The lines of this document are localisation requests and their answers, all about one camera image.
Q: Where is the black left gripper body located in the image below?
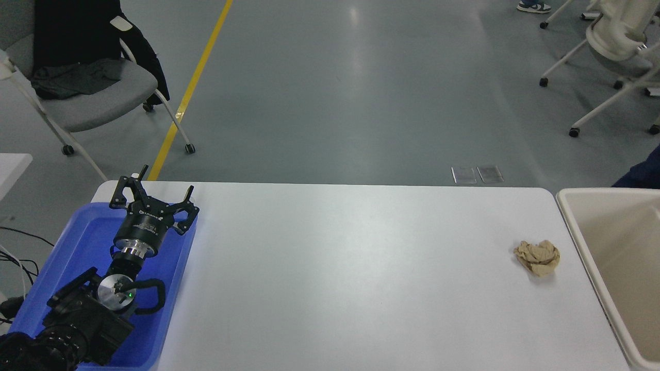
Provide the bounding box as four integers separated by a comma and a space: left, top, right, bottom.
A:
113, 205, 176, 252

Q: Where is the blue plastic tray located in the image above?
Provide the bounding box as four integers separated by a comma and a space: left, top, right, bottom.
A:
8, 203, 198, 370

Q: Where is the white side table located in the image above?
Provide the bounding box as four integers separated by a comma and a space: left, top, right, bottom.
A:
0, 153, 33, 201

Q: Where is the dark grey folded cloth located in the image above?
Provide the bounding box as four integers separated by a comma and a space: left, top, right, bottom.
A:
30, 58, 124, 100

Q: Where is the black plug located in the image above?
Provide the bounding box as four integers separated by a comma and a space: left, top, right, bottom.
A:
0, 296, 25, 324

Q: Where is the black jacket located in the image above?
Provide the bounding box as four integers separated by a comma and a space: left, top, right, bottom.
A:
31, 0, 170, 106

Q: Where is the crumpled tan paper ball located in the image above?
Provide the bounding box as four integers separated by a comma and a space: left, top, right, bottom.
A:
513, 240, 561, 278

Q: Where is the white office chair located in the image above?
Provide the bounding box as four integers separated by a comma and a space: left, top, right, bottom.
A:
539, 0, 600, 29
538, 0, 660, 138

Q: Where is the large pale bin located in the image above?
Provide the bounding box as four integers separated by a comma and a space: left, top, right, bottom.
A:
556, 188, 660, 371

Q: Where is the grey chair with white frame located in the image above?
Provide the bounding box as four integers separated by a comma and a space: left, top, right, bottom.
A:
0, 0, 195, 182

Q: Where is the black cable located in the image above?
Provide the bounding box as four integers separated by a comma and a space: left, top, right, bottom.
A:
0, 227, 55, 248
0, 251, 40, 287

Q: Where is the white cable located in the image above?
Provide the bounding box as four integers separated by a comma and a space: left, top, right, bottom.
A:
0, 245, 27, 299

